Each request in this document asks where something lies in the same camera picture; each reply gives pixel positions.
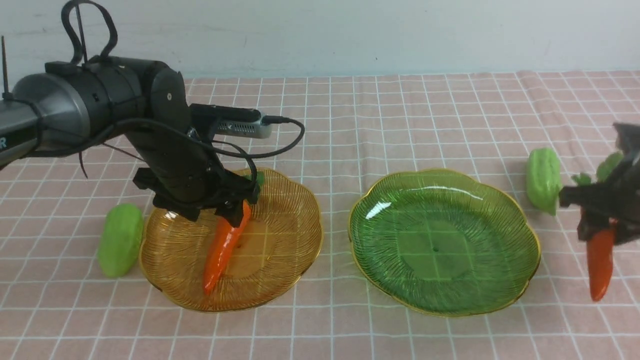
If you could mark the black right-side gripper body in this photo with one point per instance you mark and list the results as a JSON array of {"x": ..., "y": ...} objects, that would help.
[{"x": 618, "y": 196}]

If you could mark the pink checkered tablecloth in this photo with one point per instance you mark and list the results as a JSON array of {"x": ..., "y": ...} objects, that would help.
[{"x": 56, "y": 305}]

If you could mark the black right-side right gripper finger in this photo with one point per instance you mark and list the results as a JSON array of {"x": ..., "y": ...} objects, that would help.
[{"x": 591, "y": 223}]

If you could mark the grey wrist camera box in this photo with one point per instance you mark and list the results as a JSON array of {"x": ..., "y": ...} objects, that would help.
[{"x": 210, "y": 120}]

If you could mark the amber ribbed plastic plate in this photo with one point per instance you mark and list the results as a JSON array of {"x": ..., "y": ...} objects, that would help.
[{"x": 282, "y": 240}]

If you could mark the green toy gourd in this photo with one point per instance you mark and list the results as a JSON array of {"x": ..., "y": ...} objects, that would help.
[
  {"x": 120, "y": 240},
  {"x": 543, "y": 179}
]

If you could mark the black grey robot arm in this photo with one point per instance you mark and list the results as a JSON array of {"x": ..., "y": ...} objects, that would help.
[{"x": 71, "y": 107}]

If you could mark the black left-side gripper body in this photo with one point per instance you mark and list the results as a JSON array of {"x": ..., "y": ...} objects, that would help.
[{"x": 183, "y": 170}]

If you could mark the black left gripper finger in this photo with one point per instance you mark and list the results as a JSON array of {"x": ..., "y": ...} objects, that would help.
[
  {"x": 243, "y": 186},
  {"x": 232, "y": 211}
]

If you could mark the green ribbed plastic plate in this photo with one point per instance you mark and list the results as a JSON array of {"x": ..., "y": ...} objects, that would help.
[{"x": 441, "y": 243}]

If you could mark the orange toy carrot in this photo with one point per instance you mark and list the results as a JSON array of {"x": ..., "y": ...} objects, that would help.
[
  {"x": 599, "y": 250},
  {"x": 221, "y": 249}
]

